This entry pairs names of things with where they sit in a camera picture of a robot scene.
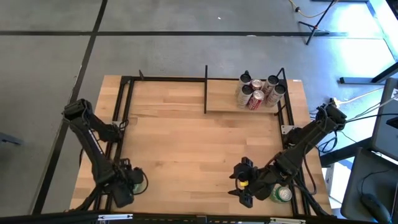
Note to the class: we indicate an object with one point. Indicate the silver bracket plate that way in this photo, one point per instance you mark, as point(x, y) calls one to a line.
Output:
point(287, 221)
point(115, 216)

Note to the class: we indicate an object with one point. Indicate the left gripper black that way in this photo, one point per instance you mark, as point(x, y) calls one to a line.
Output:
point(122, 193)

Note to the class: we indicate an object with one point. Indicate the thin black tripod stand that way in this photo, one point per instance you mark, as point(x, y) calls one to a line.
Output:
point(314, 28)

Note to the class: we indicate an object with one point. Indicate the Celsius Tropical Vibe can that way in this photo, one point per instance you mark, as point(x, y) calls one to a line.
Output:
point(245, 96)

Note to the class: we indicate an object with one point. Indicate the silver Celsius energy can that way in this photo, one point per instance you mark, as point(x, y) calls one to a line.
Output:
point(245, 79)

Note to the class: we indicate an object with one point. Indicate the red Coca-Cola can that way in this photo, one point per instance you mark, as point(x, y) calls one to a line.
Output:
point(255, 100)
point(256, 84)

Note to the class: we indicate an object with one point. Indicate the dark grey office desk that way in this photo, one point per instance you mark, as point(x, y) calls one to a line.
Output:
point(357, 186)

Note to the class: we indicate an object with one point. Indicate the green beverage can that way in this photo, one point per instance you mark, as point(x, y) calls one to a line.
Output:
point(139, 187)
point(281, 194)

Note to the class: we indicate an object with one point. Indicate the Celsius Peach Vibe can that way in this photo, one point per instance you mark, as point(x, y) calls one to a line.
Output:
point(270, 84)
point(276, 95)

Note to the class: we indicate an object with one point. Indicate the black metal table frame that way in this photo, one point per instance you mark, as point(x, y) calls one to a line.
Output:
point(168, 79)

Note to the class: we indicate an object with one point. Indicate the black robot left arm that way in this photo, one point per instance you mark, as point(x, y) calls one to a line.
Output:
point(90, 140)

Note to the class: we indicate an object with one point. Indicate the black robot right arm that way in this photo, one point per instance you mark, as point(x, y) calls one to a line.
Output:
point(311, 133)

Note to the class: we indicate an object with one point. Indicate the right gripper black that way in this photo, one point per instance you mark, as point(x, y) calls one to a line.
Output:
point(259, 183)

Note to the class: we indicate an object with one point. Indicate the black computer mouse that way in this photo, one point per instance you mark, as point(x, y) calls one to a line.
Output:
point(376, 208)

